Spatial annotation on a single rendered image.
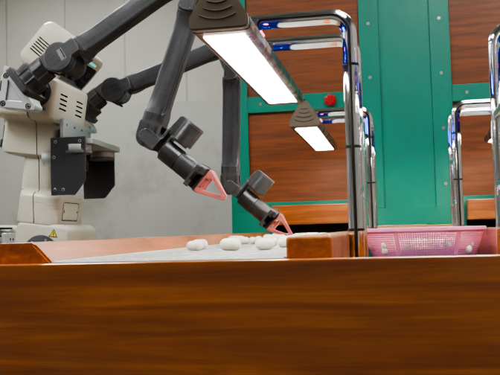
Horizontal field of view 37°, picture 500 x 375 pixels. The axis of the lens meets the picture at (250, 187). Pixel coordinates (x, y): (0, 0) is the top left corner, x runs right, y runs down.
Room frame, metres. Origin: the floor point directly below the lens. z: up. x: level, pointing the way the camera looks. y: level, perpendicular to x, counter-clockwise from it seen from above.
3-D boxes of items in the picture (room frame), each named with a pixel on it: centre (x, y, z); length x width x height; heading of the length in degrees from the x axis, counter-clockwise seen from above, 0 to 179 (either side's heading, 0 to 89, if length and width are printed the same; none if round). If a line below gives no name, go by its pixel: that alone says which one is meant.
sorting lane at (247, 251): (1.80, -0.06, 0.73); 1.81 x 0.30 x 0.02; 169
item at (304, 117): (2.22, -0.20, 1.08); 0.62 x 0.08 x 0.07; 169
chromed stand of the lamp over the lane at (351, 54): (1.24, -0.10, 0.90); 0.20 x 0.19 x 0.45; 169
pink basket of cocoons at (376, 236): (1.62, -0.38, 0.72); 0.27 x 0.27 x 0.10
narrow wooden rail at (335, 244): (1.77, -0.24, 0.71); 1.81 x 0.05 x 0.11; 169
